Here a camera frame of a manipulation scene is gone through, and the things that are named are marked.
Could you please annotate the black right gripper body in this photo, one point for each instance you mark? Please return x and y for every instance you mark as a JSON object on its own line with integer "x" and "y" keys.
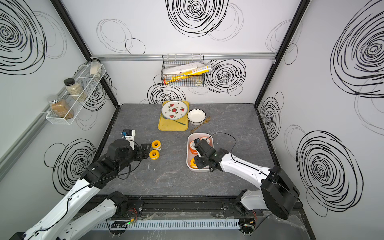
{"x": 201, "y": 161}

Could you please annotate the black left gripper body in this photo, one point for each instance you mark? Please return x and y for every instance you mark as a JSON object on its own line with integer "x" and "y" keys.
{"x": 137, "y": 154}

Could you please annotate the yellow sealing tape roll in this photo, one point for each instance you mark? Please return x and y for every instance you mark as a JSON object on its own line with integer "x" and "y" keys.
{"x": 154, "y": 154}
{"x": 193, "y": 164}
{"x": 156, "y": 145}

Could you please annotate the orange sealing tape roll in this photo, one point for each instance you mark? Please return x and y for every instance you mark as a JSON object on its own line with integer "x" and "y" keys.
{"x": 206, "y": 139}
{"x": 192, "y": 148}

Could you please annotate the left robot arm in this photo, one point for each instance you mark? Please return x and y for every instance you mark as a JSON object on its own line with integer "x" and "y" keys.
{"x": 58, "y": 224}

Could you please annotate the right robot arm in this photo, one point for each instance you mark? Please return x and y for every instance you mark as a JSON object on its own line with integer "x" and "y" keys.
{"x": 276, "y": 191}

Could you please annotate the white storage box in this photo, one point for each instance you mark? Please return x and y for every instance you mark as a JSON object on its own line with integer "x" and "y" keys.
{"x": 190, "y": 156}

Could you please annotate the yellow white foil box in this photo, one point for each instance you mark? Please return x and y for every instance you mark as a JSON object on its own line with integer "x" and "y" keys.
{"x": 191, "y": 74}

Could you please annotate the yellow plastic tray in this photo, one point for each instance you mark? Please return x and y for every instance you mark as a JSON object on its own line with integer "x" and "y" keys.
{"x": 166, "y": 125}

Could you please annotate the white scalloped bowl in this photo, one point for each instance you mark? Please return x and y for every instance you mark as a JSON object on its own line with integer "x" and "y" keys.
{"x": 196, "y": 117}

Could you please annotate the purple teal fork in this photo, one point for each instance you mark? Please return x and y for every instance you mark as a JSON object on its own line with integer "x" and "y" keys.
{"x": 172, "y": 120}

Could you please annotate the watermelon pattern plate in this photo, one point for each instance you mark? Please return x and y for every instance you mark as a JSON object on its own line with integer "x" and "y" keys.
{"x": 174, "y": 110}

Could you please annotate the black lid spice jar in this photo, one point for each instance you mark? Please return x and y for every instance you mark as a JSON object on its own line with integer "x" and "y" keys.
{"x": 75, "y": 90}

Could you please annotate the brown spice jar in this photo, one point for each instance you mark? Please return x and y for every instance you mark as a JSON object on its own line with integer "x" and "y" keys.
{"x": 60, "y": 107}

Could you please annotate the white spice jar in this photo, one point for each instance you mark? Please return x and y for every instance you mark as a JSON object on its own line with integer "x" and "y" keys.
{"x": 95, "y": 68}

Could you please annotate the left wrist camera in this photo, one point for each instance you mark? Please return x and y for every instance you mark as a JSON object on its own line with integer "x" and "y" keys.
{"x": 129, "y": 135}

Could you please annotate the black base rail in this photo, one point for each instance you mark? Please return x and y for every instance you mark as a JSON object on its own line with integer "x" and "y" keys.
{"x": 228, "y": 206}

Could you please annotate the white slotted cable duct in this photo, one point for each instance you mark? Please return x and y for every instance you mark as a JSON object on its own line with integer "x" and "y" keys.
{"x": 209, "y": 224}

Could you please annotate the white wire spice rack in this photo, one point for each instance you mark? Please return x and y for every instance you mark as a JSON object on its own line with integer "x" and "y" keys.
{"x": 85, "y": 113}

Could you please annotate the black wire basket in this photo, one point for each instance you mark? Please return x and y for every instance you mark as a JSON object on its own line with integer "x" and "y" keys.
{"x": 169, "y": 64}

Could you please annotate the aluminium wall rail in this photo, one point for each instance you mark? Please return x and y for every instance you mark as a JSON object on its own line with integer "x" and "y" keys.
{"x": 185, "y": 57}

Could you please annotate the black corner frame post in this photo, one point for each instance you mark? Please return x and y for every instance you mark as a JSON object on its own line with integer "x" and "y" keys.
{"x": 65, "y": 17}

